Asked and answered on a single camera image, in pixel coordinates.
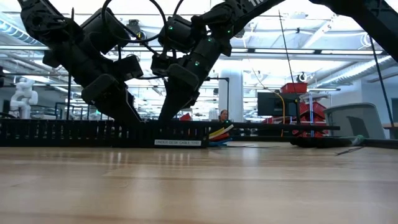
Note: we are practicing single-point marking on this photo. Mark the person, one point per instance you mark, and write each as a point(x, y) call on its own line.
point(223, 115)

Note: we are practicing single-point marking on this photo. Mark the overhead light bar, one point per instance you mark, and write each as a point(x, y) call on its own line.
point(280, 50)

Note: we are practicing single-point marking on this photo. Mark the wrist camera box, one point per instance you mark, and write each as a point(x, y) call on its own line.
point(183, 77)
point(99, 88)

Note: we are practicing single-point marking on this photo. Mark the black monitor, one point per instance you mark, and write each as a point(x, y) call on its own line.
point(273, 104)

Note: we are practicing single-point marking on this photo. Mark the black duct cover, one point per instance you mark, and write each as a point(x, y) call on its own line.
point(280, 127)

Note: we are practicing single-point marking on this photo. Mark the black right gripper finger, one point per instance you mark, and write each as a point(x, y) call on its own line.
point(192, 99)
point(172, 105)

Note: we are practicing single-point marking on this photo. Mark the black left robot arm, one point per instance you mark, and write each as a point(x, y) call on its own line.
point(40, 21)

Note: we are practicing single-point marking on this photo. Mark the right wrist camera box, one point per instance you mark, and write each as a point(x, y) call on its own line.
point(183, 77)

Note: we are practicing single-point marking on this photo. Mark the black station frame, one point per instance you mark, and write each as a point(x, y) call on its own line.
point(225, 78)

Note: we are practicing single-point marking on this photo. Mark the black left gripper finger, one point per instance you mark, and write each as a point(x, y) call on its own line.
point(132, 109)
point(115, 110)

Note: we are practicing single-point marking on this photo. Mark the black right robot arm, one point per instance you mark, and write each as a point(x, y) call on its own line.
point(367, 15)

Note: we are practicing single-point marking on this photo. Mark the red bin rack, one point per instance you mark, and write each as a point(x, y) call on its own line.
point(314, 112)

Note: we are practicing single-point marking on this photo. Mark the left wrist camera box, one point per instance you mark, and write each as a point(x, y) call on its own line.
point(99, 88)

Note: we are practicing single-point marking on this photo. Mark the white building column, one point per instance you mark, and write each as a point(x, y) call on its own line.
point(236, 93)

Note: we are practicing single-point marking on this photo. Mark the brown zip tie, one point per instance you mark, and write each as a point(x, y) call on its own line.
point(348, 151)

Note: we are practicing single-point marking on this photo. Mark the silver spiral ceiling duct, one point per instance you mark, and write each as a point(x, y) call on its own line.
point(357, 73)

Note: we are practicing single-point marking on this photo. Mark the red plastic bin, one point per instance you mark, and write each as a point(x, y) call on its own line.
point(293, 88)

